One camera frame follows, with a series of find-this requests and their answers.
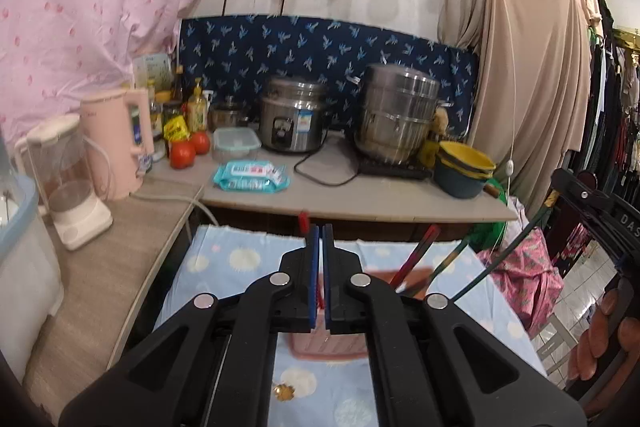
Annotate white switch cord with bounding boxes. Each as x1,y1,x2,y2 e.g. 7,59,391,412
501,0,519,208

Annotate navy leaf print cloth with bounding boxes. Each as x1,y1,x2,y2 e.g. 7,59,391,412
177,14,481,144

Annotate stacked blue yellow bowls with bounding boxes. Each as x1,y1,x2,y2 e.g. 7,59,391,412
432,141,497,199

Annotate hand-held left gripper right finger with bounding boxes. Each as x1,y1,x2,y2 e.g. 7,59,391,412
322,223,586,427

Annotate pink electric kettle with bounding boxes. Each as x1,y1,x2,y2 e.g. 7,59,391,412
80,88,154,200

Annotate small lidded steel pot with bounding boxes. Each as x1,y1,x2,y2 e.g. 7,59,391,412
209,96,249,130

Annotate printed paper carton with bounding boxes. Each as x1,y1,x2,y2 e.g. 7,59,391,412
132,53,174,90

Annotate steel rice cooker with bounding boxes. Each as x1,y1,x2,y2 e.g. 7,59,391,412
257,77,329,154

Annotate white plastic tub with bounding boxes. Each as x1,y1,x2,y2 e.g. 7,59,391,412
0,127,65,383

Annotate black induction cooker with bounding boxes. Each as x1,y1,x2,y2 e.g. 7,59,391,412
357,154,436,180

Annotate pink floral sheet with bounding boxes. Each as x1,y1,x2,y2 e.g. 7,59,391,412
0,0,252,148

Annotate pink perforated utensil basket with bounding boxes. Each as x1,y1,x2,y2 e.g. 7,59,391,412
290,264,436,362

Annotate person's right hand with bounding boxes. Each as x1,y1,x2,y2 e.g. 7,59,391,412
567,279,640,403

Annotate yellow oil bottle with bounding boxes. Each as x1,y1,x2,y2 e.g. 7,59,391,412
187,78,209,132

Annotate hanging dark clothes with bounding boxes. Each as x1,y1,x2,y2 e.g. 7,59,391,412
582,0,640,208

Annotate green chopstick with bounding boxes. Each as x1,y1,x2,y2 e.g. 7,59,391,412
424,237,476,295
451,206,547,301

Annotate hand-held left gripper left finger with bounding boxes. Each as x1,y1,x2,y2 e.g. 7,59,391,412
59,224,321,427

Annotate black power cable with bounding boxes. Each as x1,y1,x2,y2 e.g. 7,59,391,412
293,146,362,186

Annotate grey wooden counter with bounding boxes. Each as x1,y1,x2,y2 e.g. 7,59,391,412
22,129,518,413

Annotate blue planet print tablecloth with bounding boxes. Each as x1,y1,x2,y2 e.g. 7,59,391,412
152,224,546,427

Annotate pink floral bag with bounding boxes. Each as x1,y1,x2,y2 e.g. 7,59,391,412
477,227,567,339

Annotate white blender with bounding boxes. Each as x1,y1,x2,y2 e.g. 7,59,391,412
14,114,114,252

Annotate clear food container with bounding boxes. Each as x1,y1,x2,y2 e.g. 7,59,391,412
212,128,261,160

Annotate yellow label jar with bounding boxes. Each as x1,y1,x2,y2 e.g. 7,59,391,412
162,101,190,142

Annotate steel steamer pot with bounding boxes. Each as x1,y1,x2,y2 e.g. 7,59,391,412
347,63,454,166

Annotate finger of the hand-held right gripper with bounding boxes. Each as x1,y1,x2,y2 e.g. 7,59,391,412
550,168,640,288

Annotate teal wet wipes pack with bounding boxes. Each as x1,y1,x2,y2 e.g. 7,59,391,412
213,160,291,194

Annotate white power cable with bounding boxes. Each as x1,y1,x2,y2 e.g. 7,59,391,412
131,191,221,229

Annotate bright red chopstick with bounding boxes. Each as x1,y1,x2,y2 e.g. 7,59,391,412
298,211,327,310

